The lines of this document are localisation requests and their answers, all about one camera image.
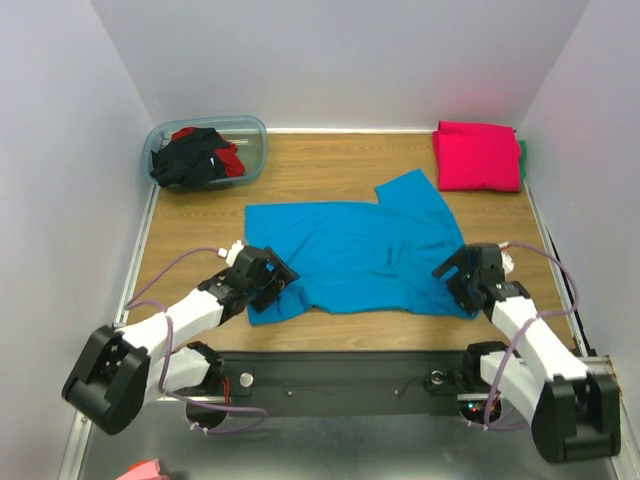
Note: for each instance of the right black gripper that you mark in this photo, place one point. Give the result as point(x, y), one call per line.
point(455, 282)

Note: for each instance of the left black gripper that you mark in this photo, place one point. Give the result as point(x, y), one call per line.
point(278, 280)

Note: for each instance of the blue t shirt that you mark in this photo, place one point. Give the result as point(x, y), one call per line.
point(354, 257)

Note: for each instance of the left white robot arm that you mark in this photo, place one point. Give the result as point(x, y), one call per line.
point(120, 370)

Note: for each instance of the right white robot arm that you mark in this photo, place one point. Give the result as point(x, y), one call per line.
point(573, 412)

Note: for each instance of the folded pink t shirt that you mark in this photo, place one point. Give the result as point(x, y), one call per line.
point(477, 156)

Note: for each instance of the folded green t shirt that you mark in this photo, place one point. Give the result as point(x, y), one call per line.
point(522, 160)

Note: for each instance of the red t shirt in bin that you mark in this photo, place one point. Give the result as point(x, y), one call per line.
point(212, 142)

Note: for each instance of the black t shirt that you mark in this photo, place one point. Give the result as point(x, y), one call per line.
point(184, 164)

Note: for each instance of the clear blue plastic bin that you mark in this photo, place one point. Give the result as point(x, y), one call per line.
point(247, 132)

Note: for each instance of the pink cloth at bottom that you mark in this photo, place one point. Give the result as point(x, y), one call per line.
point(144, 470)

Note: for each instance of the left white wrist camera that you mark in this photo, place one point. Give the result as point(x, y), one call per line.
point(230, 254)

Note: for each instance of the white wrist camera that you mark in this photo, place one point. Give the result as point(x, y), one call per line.
point(508, 263)
point(230, 254)

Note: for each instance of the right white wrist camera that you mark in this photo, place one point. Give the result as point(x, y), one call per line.
point(508, 263)

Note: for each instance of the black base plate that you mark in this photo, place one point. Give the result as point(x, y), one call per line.
point(341, 383)

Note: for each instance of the aluminium frame rail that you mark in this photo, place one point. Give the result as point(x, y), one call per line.
point(121, 314)

